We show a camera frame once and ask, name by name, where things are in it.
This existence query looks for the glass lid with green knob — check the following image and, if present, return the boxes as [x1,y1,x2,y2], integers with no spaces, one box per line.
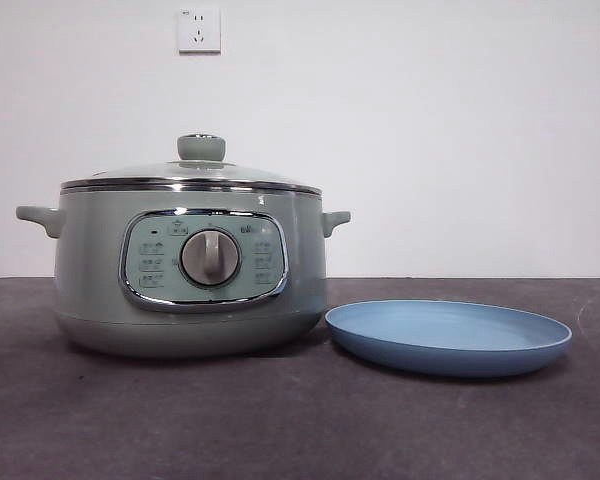
[61,133,322,194]

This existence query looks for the white wall socket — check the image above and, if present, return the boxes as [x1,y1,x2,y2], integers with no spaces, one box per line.
[178,7,222,55]

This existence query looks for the pale green electric steamer pot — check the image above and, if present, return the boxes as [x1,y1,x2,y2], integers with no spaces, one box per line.
[15,185,352,360]

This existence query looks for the blue round plate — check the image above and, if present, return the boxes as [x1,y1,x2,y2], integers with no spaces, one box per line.
[324,298,574,378]

